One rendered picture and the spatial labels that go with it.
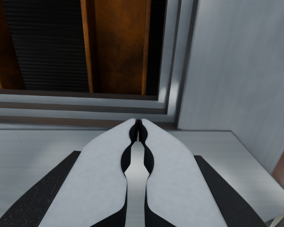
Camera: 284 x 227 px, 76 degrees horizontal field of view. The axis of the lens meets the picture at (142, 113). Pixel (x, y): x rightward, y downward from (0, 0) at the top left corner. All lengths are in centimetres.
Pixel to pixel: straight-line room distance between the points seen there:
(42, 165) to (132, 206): 9
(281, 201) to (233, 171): 7
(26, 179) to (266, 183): 22
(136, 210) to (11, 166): 12
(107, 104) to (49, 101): 5
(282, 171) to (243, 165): 7
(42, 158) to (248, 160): 17
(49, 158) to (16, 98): 6
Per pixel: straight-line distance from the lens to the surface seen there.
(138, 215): 22
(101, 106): 16
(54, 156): 17
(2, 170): 21
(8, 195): 23
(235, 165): 18
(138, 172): 17
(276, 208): 25
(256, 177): 20
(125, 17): 28
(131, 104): 15
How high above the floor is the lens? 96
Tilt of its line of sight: 62 degrees down
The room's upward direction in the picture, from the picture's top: 180 degrees clockwise
